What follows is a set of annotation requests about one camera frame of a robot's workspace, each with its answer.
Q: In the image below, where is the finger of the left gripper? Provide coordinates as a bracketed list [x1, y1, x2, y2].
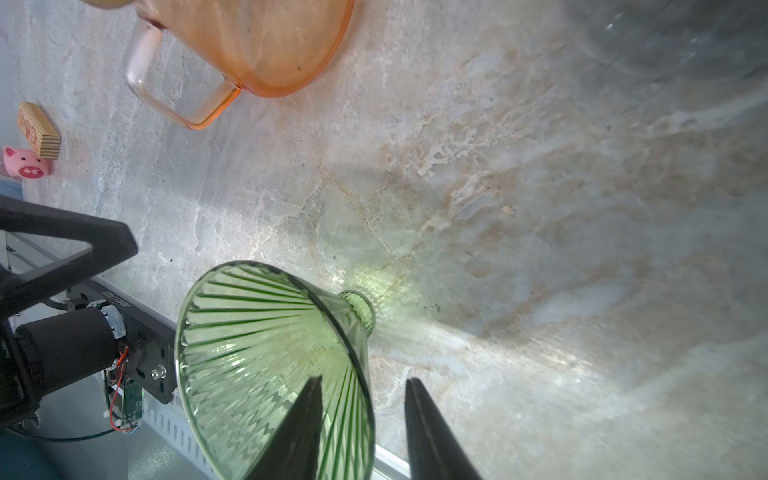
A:
[0, 194, 139, 319]

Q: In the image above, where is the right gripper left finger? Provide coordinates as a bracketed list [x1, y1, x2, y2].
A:
[246, 377, 323, 480]

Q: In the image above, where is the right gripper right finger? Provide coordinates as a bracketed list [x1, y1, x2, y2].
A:
[404, 378, 481, 480]

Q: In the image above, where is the green glass dripper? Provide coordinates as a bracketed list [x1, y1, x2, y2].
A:
[174, 261, 375, 479]

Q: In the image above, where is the grey glass carafe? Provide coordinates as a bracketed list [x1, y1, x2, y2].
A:
[559, 0, 767, 81]

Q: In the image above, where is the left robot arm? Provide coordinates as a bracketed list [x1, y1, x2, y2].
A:
[1, 197, 138, 429]

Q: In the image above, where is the small pink pig toy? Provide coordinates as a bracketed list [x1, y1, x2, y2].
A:
[1, 146, 51, 180]

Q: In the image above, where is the small wooden block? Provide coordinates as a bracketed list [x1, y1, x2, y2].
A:
[17, 102, 62, 160]

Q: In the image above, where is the orange glass carafe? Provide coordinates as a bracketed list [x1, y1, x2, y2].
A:
[125, 0, 355, 130]

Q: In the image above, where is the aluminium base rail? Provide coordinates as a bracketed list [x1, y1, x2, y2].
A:
[1, 231, 410, 479]

